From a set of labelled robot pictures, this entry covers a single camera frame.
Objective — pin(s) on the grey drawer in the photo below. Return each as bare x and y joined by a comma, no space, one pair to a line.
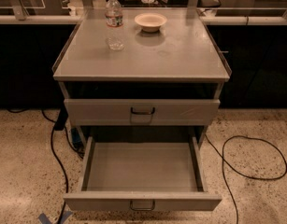
114,174
168,112

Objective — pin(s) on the grey drawer cabinet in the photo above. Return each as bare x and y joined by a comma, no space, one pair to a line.
179,61

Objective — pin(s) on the grey top drawer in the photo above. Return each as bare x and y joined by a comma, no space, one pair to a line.
168,112

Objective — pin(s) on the beige paper bowl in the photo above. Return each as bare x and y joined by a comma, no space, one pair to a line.
150,22

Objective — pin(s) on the clear plastic water bottle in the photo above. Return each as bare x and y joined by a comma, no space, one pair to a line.
114,23

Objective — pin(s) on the long counter with dark cabinets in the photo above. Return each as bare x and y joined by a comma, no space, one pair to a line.
255,54

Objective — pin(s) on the black top drawer handle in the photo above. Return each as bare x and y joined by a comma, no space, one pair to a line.
151,112

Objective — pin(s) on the black drawer handle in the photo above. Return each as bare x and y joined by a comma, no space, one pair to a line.
142,205
151,112

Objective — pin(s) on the black middle drawer handle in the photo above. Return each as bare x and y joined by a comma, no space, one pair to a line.
142,205

